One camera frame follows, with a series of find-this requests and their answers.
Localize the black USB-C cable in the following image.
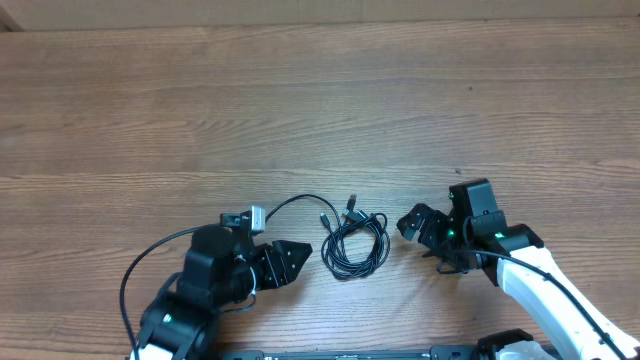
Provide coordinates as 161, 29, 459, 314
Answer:
319, 209, 389, 279

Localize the black USB-A cable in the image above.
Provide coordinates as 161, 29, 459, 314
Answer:
319, 194, 392, 281

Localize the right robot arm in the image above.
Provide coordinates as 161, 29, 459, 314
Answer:
396, 178, 639, 359

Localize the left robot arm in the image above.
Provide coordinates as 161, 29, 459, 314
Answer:
130, 224, 313, 359

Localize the cardboard back panel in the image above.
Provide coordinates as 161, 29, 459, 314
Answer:
1, 0, 639, 31

